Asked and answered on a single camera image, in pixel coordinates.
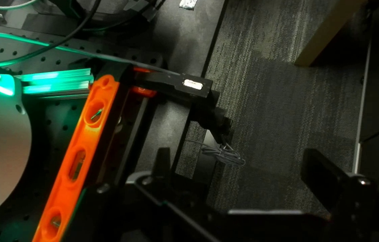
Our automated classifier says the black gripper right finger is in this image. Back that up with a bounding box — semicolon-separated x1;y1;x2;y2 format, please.
300;148;358;215

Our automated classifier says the orange spirit level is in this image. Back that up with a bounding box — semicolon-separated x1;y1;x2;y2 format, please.
31;74;123;242

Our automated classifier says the wooden post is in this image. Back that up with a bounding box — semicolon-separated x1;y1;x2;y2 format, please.
294;0;370;69

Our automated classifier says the black cable bundle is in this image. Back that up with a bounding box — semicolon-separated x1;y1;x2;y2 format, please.
0;0;170;69

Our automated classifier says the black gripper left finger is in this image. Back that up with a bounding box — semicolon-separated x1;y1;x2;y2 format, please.
152;147;174;186

